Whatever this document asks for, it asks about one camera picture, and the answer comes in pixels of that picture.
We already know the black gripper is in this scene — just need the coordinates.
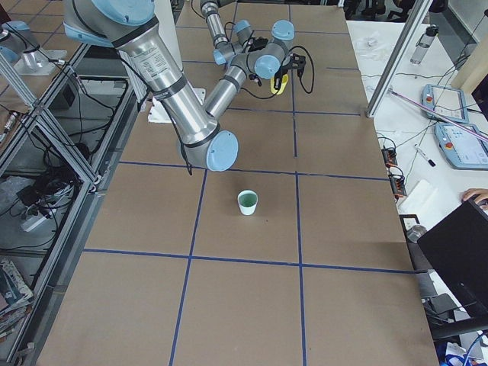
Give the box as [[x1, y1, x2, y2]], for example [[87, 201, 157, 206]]
[[272, 66, 289, 90], [249, 37, 268, 50]]

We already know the yellow plastic cup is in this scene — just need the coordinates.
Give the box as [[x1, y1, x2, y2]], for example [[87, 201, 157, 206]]
[[270, 75, 289, 95]]

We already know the green plastic cup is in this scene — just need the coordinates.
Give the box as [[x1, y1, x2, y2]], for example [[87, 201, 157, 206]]
[[237, 190, 258, 216]]

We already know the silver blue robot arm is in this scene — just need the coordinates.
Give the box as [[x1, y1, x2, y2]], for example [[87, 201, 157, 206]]
[[63, 1, 294, 172], [200, 0, 268, 65]]

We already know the stack of magazines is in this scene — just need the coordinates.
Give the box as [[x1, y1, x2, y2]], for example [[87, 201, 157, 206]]
[[1, 257, 34, 341]]

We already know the person's hand at desk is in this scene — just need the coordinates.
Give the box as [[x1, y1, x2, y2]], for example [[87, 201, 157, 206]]
[[461, 188, 488, 210]]

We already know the orange black connector upper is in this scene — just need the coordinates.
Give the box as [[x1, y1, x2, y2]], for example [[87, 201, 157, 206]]
[[381, 147, 397, 168]]

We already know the orange black connector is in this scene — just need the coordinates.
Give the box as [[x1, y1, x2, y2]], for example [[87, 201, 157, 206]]
[[381, 147, 397, 168], [388, 173, 407, 199]]

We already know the clear water bottle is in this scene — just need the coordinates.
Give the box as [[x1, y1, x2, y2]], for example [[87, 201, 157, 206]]
[[410, 24, 439, 65]]

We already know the silver reacher grabber tool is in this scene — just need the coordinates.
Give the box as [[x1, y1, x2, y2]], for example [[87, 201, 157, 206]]
[[386, 88, 488, 141]]

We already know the orange black connector lower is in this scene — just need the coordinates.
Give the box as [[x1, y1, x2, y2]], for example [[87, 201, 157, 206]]
[[388, 173, 407, 199]]

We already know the upper blue teach pendant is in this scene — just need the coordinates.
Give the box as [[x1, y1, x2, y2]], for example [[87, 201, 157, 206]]
[[421, 84, 469, 123]]

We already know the blue teach pendant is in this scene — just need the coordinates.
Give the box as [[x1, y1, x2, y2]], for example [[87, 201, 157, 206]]
[[435, 123, 487, 171], [421, 84, 469, 123]]

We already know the black marker pen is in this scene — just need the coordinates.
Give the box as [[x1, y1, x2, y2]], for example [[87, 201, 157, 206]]
[[414, 144, 436, 167]]

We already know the white folded paper towel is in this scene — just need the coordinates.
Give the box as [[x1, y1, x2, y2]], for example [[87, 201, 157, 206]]
[[397, 179, 438, 214]]

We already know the lower blue teach pendant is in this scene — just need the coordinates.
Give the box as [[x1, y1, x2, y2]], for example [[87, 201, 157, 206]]
[[435, 123, 487, 171]]

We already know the black laptop computer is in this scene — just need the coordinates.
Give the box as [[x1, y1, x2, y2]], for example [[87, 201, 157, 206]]
[[418, 200, 487, 317]]

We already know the white power strip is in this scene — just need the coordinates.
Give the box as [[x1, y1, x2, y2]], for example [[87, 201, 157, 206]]
[[21, 213, 52, 233]]

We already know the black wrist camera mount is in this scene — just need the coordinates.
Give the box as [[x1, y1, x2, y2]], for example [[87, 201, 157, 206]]
[[286, 53, 307, 77]]

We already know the black camera cable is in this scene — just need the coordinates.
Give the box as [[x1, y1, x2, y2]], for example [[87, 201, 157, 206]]
[[243, 45, 316, 101]]

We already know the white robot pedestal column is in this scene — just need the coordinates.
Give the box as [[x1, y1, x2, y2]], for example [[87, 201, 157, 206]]
[[136, 1, 209, 137]]

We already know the aluminium frame post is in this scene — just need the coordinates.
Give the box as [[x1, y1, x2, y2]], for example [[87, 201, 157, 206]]
[[366, 0, 432, 118]]

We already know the aluminium side frame rack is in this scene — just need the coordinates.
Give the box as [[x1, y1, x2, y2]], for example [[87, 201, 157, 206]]
[[1, 45, 147, 365]]

